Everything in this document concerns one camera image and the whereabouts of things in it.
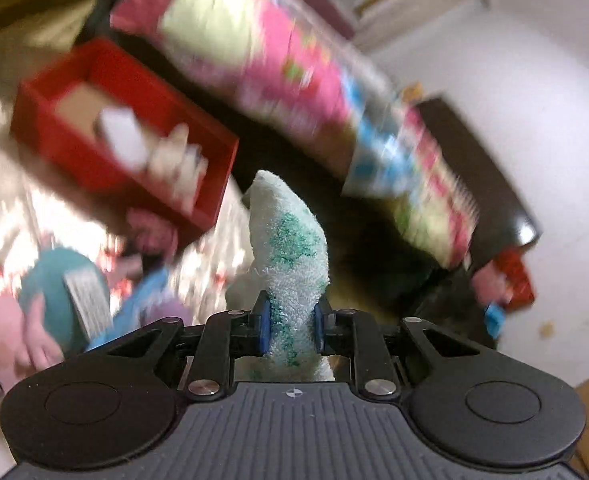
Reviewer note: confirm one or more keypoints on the floral satin cloth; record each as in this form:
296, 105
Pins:
14, 220

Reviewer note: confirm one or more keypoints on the white green patterned towel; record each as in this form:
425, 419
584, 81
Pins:
287, 245

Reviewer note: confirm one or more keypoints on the light blue cloth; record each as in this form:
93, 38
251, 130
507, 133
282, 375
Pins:
134, 305

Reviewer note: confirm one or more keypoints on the white sponge block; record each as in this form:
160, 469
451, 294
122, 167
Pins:
122, 135

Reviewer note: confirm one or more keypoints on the dark wooden furniture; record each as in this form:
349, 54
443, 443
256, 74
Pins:
479, 175

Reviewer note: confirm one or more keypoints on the pink printed blanket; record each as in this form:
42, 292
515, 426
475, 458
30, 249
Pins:
274, 60

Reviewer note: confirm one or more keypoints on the pink knitted sock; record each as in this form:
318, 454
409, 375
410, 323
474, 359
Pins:
150, 232

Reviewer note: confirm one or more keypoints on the small pink item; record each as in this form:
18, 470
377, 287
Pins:
489, 285

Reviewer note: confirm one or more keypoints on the small blue item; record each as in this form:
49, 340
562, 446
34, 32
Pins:
494, 321

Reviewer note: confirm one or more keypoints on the pink plush toy teal dress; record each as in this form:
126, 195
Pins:
49, 285

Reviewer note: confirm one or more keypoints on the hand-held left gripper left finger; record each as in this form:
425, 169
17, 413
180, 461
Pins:
263, 324

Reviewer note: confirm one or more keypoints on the pale folded cloth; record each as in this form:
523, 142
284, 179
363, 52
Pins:
177, 165

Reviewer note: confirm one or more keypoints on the small red container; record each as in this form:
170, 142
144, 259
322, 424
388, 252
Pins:
517, 272

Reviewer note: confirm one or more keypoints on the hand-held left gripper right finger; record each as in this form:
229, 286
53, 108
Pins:
319, 329

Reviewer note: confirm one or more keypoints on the red cardboard box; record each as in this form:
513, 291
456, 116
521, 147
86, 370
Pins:
69, 147

